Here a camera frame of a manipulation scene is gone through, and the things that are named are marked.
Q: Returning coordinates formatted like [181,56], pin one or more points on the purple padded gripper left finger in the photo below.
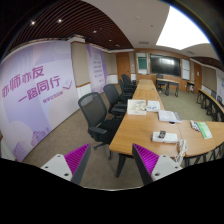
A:
[71,166]

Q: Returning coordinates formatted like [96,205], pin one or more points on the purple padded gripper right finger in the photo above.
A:
[151,166]

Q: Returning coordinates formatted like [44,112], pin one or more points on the white power strip box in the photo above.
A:
[164,137]

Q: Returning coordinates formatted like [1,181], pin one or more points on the long wooden conference table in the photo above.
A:
[139,129]

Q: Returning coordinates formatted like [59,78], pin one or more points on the white paper sheets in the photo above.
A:
[153,106]

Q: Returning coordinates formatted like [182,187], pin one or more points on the white open box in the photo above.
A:
[136,107]

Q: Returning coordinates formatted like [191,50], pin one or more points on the nearest black mesh office chair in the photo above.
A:
[100,128]

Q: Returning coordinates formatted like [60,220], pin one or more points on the black mesh office chair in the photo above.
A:
[100,128]
[117,103]

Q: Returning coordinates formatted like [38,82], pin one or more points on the green booklet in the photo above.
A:
[204,129]

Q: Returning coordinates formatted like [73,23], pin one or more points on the wooden desk at front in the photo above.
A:
[168,83]

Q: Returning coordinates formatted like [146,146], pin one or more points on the far black office chairs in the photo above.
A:
[127,87]

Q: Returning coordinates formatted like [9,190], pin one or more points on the curved wooden side table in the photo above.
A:
[211,105]

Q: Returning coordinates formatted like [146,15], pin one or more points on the wooden door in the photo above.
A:
[123,63]

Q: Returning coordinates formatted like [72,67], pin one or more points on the white whiteboard panel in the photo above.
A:
[185,69]

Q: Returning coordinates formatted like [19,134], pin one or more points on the bright ceiling light panel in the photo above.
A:
[180,32]

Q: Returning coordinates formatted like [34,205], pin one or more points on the large purple wall banner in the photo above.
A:
[37,93]

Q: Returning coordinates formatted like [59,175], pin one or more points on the narrow purple wall banner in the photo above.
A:
[97,68]

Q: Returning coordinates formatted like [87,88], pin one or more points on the large black wall screen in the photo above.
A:
[165,65]

